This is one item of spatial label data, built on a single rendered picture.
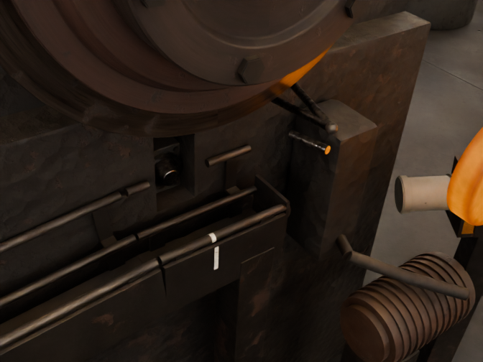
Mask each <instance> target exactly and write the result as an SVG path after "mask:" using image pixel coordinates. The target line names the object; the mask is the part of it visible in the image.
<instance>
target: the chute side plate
mask: <svg viewBox="0 0 483 362"><path fill-rule="evenodd" d="M285 221H286V214H285V213H282V214H279V215H277V216H275V217H274V218H271V219H269V220H267V221H265V222H262V223H259V224H257V225H255V226H252V227H251V228H248V229H246V230H244V231H241V232H239V233H236V234H234V235H233V236H230V237H228V238H225V239H223V240H221V241H219V242H216V243H214V244H212V245H210V246H207V247H205V248H203V249H201V250H199V251H196V252H194V253H192V254H190V255H188V256H185V257H183V258H181V259H178V260H177V261H174V262H171V263H169V264H167V265H164V266H163V278H162V271H161V269H160V268H159V269H156V270H154V271H152V272H150V273H149V274H147V275H145V276H144V277H142V278H140V279H138V280H136V281H134V282H132V283H130V284H128V285H126V286H124V287H122V288H120V289H118V290H116V291H115V292H112V293H111V294H108V295H106V296H105V297H102V298H101V299H99V300H97V301H95V302H93V303H91V304H89V305H87V306H85V307H83V308H82V309H80V310H78V311H76V312H74V313H72V314H70V315H68V316H66V317H64V318H63V319H61V320H58V321H57V322H54V323H53V324H51V325H49V326H47V327H46V328H43V329H41V330H39V331H37V332H36V333H33V334H32V335H30V336H28V337H26V338H24V339H22V340H20V341H18V342H16V343H15V344H13V345H11V346H9V347H7V348H5V349H3V350H1V351H0V362H83V361H84V360H86V359H88V358H90V357H91V356H94V355H95V354H97V353H99V352H101V351H102V350H104V349H106V348H108V347H109V346H111V345H113V344H115V343H117V342H118V341H120V340H122V339H123V338H125V337H127V336H129V335H131V334H132V333H134V332H136V331H138V330H140V329H141V328H143V327H145V326H146V325H149V324H150V323H152V322H154V321H156V320H157V319H159V318H161V317H162V316H164V315H166V314H168V313H170V312H172V311H174V310H176V309H178V308H180V307H182V306H184V305H186V304H188V303H190V302H192V301H194V300H196V299H198V298H200V297H202V296H204V295H206V294H209V293H211V292H213V291H215V290H217V289H219V288H221V287H223V286H225V285H227V284H229V283H231V282H233V281H235V280H237V279H239V276H240V265H241V263H242V262H243V261H246V260H247V259H250V258H252V257H254V256H256V255H258V254H260V253H262V252H264V251H267V250H269V249H271V248H273V247H275V253H274V260H273V261H276V260H278V259H280V258H281V254H282V244H283V238H284V232H285ZM217 246H218V268H217V269H215V270H214V252H215V248H216V247H217ZM163 280H164V282H163Z"/></svg>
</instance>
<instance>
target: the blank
mask: <svg viewBox="0 0 483 362"><path fill-rule="evenodd" d="M446 199H447V205H448V207H449V209H450V210H451V212H452V213H454V214H456V215H457V216H458V217H460V218H462V219H463V220H465V221H466V222H467V223H469V224H471V225H473V226H481V225H483V127H482V128H481V129H480V131H479V132H478V133H477V134H476V136H475V137H474V138H473V139H472V141H471V142H470V143H469V145H468V147H467V148H466V149H465V151H464V153H463V154H462V156H461V158H460V159H459V161H458V163H457V165H456V167H455V169H454V172H453V174H452V176H451V179H450V182H449V184H448V190H447V196H446Z"/></svg>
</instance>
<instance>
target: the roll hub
mask: <svg viewBox="0 0 483 362"><path fill-rule="evenodd" d="M346 2H347V0H166V1H165V4H164V5H163V6H156V7H152V8H147V7H145V6H144V5H143V4H142V2H141V1H140V0H111V3H112V4H113V5H114V7H115V9H116V10H117V11H118V13H119V15H120V16H121V18H122V19H123V20H124V21H125V22H126V24H127V25H128V26H129V27H130V28H131V29H132V31H133V32H134V33H135V34H137V35H138V36H139V37H140V38H141V39H142V40H143V41H145V42H146V43H147V44H148V45H149V46H150V47H152V48H153V49H154V50H156V51H157V52H158V53H160V54H161V55H162V56H163V57H164V58H166V59H167V60H169V61H170V62H171V63H172V64H173V65H175V66H176V67H178V68H179V69H181V70H182V71H184V72H185V73H187V74H189V75H192V76H193V77H195V78H198V79H200V80H203V81H206V82H209V83H213V84H217V85H227V86H248V85H257V84H261V83H266V82H270V81H272V80H276V79H278V78H281V77H283V76H286V75H288V74H290V73H292V72H294V71H296V70H298V69H300V68H301V67H303V66H304V65H307V64H308V63H309V62H311V61H312V60H314V59H315V58H317V57H318V56H319V55H320V54H321V53H323V52H324V51H325V50H327V49H328V48H329V47H330V46H331V45H332V44H333V43H334V42H335V41H336V40H337V39H338V38H340V36H341V35H342V34H343V33H345V31H346V30H347V29H348V28H349V27H350V26H351V25H352V23H353V22H354V21H355V19H356V18H353V19H352V18H350V17H348V16H347V13H346V9H345V4H346ZM253 55H257V56H258V57H260V59H261V61H262V63H263V65H264V67H265V69H264V71H263V73H262V75H261V77H260V79H259V80H258V81H257V82H253V83H250V84H245V83H243V82H242V80H241V78H240V77H239V74H238V73H237V70H238V69H239V66H240V65H241V63H242V60H243V59H244V58H245V57H250V56H253Z"/></svg>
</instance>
